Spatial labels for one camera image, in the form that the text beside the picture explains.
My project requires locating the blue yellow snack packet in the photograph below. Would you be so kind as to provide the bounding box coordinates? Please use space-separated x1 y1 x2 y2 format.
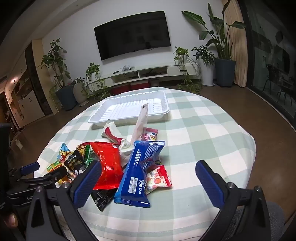
57 142 75 164

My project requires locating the trailing plant on cabinet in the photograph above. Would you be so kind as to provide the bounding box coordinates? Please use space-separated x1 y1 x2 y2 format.
173 46 202 93

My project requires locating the plain black snack packet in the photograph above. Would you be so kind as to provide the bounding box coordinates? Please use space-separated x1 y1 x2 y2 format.
90 189 117 212

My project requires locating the black wall television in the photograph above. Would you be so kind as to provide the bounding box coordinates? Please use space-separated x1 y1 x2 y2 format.
94 10 171 61

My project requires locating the trailing pothos plant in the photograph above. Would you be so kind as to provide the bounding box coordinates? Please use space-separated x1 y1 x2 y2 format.
85 62 112 100

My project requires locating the grey office chair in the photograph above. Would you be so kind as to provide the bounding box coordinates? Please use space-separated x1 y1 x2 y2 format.
231 200 285 241

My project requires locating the small plant in grey pot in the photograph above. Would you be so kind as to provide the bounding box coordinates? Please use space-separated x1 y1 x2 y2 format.
71 77 90 106

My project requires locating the green white checked tablecloth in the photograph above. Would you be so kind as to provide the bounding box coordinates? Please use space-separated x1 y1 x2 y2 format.
33 86 256 241

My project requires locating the glass sliding door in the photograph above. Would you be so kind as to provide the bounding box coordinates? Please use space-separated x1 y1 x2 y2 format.
240 0 296 130

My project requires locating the white stick sachet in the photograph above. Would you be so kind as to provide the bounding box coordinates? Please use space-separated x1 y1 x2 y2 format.
133 104 149 149

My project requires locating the white plastic tray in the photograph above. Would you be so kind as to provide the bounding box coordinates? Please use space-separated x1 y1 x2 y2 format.
88 90 171 127

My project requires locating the gold and red pie packet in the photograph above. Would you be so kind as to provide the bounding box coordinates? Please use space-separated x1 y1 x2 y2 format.
76 142 93 154

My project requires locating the beige curtain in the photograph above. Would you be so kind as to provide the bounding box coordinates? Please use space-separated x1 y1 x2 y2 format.
221 0 250 88

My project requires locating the green snack packet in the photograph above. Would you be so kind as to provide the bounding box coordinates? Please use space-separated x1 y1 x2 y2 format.
83 145 100 168

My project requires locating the leafy tree in dark pot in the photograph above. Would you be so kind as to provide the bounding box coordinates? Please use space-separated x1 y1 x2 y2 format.
38 38 78 111

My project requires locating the tall plant in dark pot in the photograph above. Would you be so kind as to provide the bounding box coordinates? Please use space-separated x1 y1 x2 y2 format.
181 0 247 88

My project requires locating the tangle of cables on cabinet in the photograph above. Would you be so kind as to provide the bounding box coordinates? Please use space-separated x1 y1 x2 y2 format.
113 65 135 75

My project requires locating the person's left hand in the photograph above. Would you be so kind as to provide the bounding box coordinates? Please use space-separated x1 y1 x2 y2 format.
4 213 18 229

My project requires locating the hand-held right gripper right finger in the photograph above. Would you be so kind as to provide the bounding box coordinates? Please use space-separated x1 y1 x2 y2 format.
195 160 272 241

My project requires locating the red snack packet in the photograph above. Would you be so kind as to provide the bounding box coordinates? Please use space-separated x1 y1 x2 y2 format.
89 142 124 191

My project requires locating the white television cabinet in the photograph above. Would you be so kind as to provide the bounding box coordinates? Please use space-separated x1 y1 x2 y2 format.
99 62 201 90

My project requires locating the white red fruit candy packet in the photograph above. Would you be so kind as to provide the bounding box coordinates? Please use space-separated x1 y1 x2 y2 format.
144 165 173 195

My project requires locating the blue cake packet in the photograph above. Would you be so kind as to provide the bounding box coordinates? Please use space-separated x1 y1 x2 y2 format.
114 140 166 208

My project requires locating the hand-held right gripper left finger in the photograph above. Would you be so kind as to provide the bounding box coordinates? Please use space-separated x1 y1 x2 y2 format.
25 160 102 241

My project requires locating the yellow orange snack packet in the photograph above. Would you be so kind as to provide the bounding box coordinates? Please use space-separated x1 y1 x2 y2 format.
46 162 71 185

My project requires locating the white and red cone wrapper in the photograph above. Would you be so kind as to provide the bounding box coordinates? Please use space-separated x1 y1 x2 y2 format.
101 119 135 168

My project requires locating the pink cartoon snack packet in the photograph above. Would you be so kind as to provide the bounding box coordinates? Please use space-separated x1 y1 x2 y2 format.
141 127 159 142

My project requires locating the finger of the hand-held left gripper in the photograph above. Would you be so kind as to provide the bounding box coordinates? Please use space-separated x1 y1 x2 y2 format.
18 166 68 186
9 162 40 183

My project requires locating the white wall cupboard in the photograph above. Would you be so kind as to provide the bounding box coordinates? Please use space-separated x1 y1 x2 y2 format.
5 39 47 128

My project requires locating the red storage box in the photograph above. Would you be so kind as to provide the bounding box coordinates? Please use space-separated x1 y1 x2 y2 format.
130 82 150 91
112 85 130 95

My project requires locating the bushy plant in white pot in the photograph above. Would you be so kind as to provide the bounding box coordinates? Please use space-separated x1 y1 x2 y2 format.
191 46 216 87

